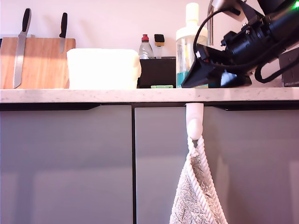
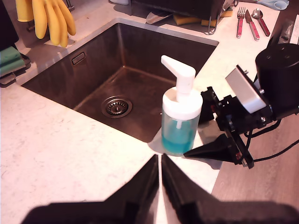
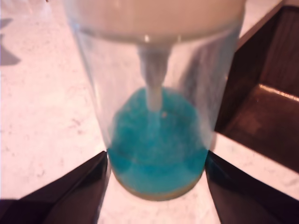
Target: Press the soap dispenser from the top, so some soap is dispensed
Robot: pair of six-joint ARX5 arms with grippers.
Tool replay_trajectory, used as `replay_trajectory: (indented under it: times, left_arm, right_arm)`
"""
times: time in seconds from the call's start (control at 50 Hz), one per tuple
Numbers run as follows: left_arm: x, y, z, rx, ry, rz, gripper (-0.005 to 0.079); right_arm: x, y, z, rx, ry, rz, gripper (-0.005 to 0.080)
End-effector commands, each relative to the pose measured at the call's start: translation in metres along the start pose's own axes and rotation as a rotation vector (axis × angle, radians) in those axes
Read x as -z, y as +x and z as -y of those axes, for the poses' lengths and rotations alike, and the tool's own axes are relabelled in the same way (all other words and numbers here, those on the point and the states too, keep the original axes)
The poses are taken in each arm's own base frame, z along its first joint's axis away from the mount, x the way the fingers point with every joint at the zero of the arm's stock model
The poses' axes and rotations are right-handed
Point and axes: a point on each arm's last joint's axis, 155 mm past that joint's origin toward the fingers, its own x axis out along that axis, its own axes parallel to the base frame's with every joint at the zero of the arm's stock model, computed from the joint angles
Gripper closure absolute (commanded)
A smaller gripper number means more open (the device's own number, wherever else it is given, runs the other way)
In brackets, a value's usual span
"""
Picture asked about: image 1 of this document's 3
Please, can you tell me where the black dish rack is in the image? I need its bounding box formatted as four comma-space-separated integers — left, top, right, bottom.
279, 50, 299, 88

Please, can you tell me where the clear soap dispenser white pump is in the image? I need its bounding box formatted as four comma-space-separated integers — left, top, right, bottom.
175, 2, 209, 89

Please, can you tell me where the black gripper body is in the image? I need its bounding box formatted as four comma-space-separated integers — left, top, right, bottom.
195, 21, 273, 70

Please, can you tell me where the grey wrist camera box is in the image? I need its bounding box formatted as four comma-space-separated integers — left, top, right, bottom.
216, 0, 264, 24

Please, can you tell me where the thick black looping cable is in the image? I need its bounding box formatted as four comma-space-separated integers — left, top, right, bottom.
254, 52, 299, 84

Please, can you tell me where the black arching gripper cable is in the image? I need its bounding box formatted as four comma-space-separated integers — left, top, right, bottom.
193, 8, 236, 59

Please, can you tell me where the white cloth storage box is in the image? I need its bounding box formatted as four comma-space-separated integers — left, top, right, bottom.
66, 48, 142, 89

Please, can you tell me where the long serrated bread knife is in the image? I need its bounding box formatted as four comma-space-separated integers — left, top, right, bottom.
13, 8, 32, 89

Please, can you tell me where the small black-handled knife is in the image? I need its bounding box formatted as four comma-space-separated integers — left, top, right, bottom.
58, 12, 68, 54

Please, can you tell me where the wide grey cabinet door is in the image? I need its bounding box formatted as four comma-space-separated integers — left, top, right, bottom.
0, 105, 133, 224

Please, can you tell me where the tall steel kitchen faucet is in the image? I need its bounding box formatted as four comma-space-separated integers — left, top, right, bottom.
207, 0, 219, 46

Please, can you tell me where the white door hook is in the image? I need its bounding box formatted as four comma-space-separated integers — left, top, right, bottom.
185, 103, 204, 140

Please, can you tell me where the black sink caddy box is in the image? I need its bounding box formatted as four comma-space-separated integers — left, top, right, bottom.
137, 56, 177, 89

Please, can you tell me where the clear bottle with red cap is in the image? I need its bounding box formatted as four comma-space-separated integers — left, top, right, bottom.
138, 34, 155, 60

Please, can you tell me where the wooden magnetic knife board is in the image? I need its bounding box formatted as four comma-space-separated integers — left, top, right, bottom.
0, 37, 77, 89

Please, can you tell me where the grey towel with rope loop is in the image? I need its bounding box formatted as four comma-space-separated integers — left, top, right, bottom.
169, 135, 228, 224

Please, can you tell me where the grey cabinet door with hook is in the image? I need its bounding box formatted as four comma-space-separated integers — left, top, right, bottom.
134, 106, 299, 224

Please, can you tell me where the dish brush with black head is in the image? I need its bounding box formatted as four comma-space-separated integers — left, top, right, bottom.
154, 34, 165, 59

